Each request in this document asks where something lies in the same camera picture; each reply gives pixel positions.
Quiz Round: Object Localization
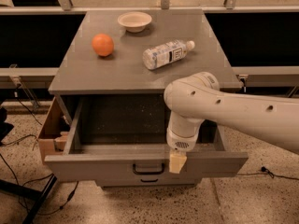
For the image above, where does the black tripod stand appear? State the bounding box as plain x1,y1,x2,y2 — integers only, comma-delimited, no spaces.
0,174,57,224

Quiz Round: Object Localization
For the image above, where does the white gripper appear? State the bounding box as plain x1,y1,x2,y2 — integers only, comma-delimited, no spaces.
166,129,199,174

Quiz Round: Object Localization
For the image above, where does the cardboard box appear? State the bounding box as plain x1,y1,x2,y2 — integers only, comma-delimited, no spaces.
38,99,70,163

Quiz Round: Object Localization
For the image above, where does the orange fruit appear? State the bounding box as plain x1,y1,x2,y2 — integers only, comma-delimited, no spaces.
92,34,114,57

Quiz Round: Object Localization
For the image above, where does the white paper bowl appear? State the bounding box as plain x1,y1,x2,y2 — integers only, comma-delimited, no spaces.
118,11,152,33

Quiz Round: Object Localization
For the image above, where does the black floor cable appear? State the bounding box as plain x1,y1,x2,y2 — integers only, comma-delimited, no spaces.
236,165,299,182
0,133,80,217

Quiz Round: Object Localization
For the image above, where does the grey bottom drawer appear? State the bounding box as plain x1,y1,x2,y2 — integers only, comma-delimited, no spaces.
96,178,202,188

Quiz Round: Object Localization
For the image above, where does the metal railing frame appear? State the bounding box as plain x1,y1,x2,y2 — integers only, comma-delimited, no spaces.
0,0,299,98

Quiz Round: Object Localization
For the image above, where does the grey drawer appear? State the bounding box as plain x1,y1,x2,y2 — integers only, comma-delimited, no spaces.
46,94,249,182
96,178,202,188

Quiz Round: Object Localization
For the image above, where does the black floor cable left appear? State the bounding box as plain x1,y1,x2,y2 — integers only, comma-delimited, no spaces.
0,133,80,217

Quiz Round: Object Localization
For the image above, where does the clear plastic water bottle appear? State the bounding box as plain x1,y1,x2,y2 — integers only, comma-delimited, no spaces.
143,40,195,70

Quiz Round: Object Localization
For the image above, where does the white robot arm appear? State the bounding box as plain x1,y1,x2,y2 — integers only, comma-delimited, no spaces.
164,72,299,174

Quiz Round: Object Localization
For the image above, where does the black floor cable right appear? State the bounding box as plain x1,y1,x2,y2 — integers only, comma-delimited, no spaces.
236,165,299,182

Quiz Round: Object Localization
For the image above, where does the grey drawer cabinet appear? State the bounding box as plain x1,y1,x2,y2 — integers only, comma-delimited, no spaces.
48,8,243,189

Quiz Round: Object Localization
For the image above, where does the grey top drawer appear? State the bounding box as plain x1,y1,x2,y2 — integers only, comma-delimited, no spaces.
46,94,249,182

